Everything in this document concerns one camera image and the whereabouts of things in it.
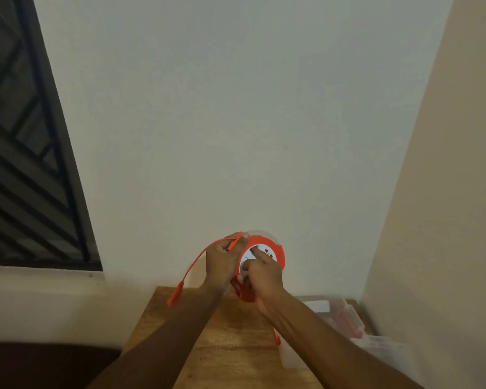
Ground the person's right hand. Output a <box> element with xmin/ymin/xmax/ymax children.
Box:
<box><xmin>237</xmin><ymin>249</ymin><xmax>286</xmax><ymax>317</ymax></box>

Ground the clear plastic box lid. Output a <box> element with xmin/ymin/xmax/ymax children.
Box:
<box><xmin>350</xmin><ymin>334</ymin><xmax>416</xmax><ymax>387</ymax></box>

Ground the orange cable reel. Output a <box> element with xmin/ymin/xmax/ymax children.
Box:
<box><xmin>230</xmin><ymin>235</ymin><xmax>286</xmax><ymax>303</ymax></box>

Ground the orange cable with plug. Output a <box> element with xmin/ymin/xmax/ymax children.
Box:
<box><xmin>166</xmin><ymin>234</ymin><xmax>244</xmax><ymax>308</ymax></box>

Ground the clear plastic storage box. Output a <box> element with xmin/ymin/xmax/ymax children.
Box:
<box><xmin>272</xmin><ymin>296</ymin><xmax>367</xmax><ymax>371</ymax></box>

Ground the dark brown furniture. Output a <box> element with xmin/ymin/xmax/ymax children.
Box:
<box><xmin>0</xmin><ymin>340</ymin><xmax>122</xmax><ymax>389</ymax></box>

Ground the person's left hand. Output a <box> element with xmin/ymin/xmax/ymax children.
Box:
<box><xmin>202</xmin><ymin>232</ymin><xmax>250</xmax><ymax>295</ymax></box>

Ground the window with dark grille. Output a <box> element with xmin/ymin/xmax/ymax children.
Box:
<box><xmin>0</xmin><ymin>0</ymin><xmax>103</xmax><ymax>272</ymax></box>

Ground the person's left forearm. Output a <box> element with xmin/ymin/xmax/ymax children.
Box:
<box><xmin>87</xmin><ymin>281</ymin><xmax>227</xmax><ymax>389</ymax></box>

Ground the person's right forearm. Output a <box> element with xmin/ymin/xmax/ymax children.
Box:
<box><xmin>263</xmin><ymin>289</ymin><xmax>425</xmax><ymax>389</ymax></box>

